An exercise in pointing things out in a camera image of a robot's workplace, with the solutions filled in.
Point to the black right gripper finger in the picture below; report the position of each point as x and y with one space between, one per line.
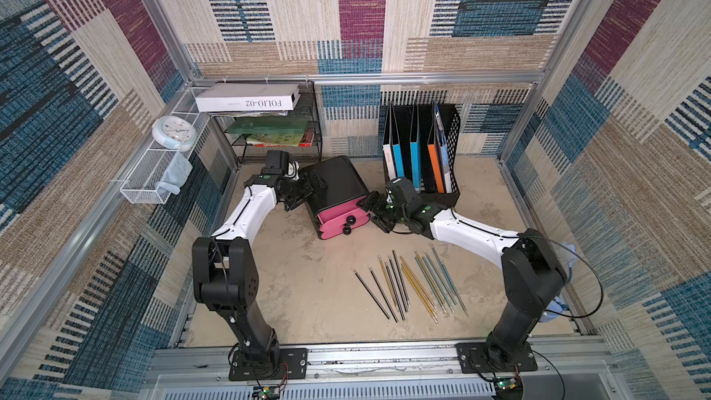
386 221
372 204

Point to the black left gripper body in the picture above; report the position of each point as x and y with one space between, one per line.
293 193

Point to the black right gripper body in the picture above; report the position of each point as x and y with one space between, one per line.
380 214

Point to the pink top drawer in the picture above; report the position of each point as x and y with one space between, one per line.
338 215

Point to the black drawer cabinet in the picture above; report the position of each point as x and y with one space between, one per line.
344 184

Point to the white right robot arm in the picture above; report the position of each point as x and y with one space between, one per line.
532 273

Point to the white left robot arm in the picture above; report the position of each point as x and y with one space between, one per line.
225 277

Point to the black drawer knob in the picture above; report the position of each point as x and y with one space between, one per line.
349 225

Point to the yellow pencil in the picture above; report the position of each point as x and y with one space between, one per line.
417 290
389 281
416 283

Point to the green pencil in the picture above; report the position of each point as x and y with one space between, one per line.
439 282
449 280
430 281

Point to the green book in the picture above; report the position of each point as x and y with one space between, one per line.
279 125

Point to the white binder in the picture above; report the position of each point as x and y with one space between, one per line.
388 154

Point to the black mesh file holder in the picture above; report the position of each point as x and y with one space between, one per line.
451 126

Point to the orange folder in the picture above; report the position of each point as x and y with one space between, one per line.
433 152

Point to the teal folder right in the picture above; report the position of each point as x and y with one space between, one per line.
414 141

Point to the white folio box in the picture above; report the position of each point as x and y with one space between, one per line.
242 97

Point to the light blue cloth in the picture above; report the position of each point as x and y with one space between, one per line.
175 176

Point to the white round clock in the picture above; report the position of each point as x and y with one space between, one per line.
174 133

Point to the black mesh wire shelf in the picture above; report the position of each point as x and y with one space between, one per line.
307 106

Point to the white wire basket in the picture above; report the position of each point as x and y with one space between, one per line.
139 186

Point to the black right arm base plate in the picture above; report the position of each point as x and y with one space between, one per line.
475 357

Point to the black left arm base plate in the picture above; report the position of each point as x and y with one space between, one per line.
286 363

